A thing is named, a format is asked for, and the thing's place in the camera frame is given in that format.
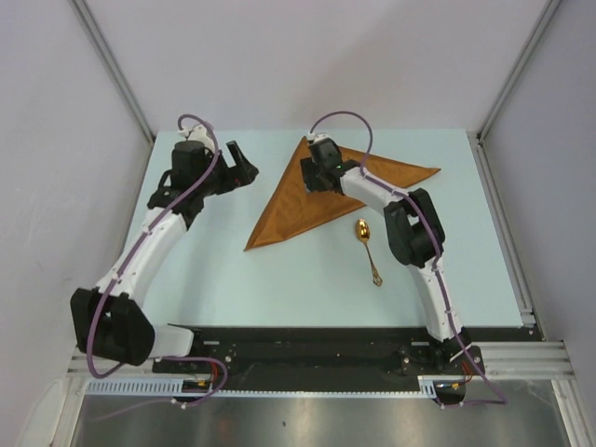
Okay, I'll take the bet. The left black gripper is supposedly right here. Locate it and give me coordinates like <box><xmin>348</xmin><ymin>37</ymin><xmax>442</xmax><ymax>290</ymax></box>
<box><xmin>195</xmin><ymin>142</ymin><xmax>257</xmax><ymax>197</ymax></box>

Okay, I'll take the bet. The orange satin napkin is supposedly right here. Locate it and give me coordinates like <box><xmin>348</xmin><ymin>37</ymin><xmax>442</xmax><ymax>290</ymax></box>
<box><xmin>245</xmin><ymin>138</ymin><xmax>440</xmax><ymax>251</ymax></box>

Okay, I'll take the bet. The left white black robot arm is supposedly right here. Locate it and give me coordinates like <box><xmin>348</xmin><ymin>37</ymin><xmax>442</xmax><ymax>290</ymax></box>
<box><xmin>70</xmin><ymin>140</ymin><xmax>259</xmax><ymax>373</ymax></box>

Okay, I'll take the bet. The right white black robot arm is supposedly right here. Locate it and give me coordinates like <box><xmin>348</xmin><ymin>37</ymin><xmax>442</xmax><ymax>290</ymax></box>
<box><xmin>301</xmin><ymin>134</ymin><xmax>481</xmax><ymax>373</ymax></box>

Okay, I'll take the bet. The gold ornate spoon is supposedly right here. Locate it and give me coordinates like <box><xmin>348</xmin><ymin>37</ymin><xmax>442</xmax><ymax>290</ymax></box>
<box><xmin>355</xmin><ymin>219</ymin><xmax>383</xmax><ymax>287</ymax></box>

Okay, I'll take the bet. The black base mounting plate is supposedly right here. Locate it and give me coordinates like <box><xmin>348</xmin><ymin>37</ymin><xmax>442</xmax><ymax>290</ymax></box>
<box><xmin>152</xmin><ymin>327</ymin><xmax>484</xmax><ymax>391</ymax></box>

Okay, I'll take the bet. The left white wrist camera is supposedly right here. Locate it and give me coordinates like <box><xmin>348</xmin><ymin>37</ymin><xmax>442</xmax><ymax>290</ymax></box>
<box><xmin>178</xmin><ymin>124</ymin><xmax>216</xmax><ymax>152</ymax></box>

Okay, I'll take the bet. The left aluminium corner post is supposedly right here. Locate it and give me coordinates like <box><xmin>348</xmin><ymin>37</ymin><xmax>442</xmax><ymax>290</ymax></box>
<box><xmin>67</xmin><ymin>0</ymin><xmax>156</xmax><ymax>146</ymax></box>

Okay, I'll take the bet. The aluminium corner post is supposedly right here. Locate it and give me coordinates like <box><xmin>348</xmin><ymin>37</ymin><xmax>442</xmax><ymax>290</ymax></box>
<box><xmin>67</xmin><ymin>0</ymin><xmax>156</xmax><ymax>146</ymax></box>
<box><xmin>475</xmin><ymin>0</ymin><xmax>563</xmax><ymax>143</ymax></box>

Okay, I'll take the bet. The white slotted cable duct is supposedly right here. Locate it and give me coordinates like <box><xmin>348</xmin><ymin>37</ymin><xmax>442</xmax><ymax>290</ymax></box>
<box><xmin>86</xmin><ymin>377</ymin><xmax>465</xmax><ymax>400</ymax></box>

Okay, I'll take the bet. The aluminium frame rail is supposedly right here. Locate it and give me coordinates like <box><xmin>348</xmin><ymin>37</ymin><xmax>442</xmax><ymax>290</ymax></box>
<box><xmin>66</xmin><ymin>341</ymin><xmax>575</xmax><ymax>380</ymax></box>

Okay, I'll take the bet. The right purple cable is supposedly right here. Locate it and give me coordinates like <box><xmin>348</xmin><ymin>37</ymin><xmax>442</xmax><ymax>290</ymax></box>
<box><xmin>308</xmin><ymin>110</ymin><xmax>508</xmax><ymax>406</ymax></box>

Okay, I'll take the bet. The right aluminium corner post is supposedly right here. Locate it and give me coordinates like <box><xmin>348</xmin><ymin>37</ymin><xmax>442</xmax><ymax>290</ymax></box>
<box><xmin>475</xmin><ymin>0</ymin><xmax>563</xmax><ymax>143</ymax></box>

